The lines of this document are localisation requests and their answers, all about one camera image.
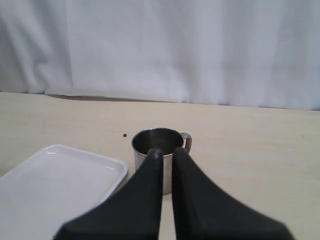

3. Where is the white rectangular tray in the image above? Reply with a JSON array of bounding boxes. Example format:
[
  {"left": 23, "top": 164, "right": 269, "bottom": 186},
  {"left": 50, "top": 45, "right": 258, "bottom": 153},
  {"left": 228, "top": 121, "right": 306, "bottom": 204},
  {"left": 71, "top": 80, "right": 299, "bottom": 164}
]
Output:
[{"left": 0, "top": 145, "right": 128, "bottom": 240}]

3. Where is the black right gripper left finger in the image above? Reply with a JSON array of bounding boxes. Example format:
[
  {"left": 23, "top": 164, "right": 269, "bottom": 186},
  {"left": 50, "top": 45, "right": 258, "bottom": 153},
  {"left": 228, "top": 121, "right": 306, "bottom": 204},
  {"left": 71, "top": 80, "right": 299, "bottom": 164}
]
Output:
[{"left": 55, "top": 149, "right": 164, "bottom": 240}]

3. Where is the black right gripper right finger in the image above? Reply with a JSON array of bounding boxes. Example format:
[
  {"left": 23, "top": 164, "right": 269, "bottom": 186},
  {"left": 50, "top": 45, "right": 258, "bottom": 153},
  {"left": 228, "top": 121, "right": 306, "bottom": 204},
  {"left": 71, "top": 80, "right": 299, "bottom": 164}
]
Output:
[{"left": 172, "top": 148, "right": 294, "bottom": 240}]

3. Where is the white curtain backdrop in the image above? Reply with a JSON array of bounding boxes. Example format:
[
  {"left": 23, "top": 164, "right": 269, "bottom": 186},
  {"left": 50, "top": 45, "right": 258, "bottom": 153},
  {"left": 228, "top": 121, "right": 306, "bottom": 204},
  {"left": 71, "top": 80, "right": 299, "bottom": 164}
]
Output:
[{"left": 0, "top": 0, "right": 320, "bottom": 110}]

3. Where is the steel mug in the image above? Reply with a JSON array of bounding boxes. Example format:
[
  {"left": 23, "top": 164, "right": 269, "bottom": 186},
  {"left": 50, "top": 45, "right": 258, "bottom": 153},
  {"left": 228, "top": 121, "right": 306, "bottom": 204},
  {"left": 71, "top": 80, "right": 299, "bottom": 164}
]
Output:
[{"left": 131, "top": 127, "right": 193, "bottom": 196}]

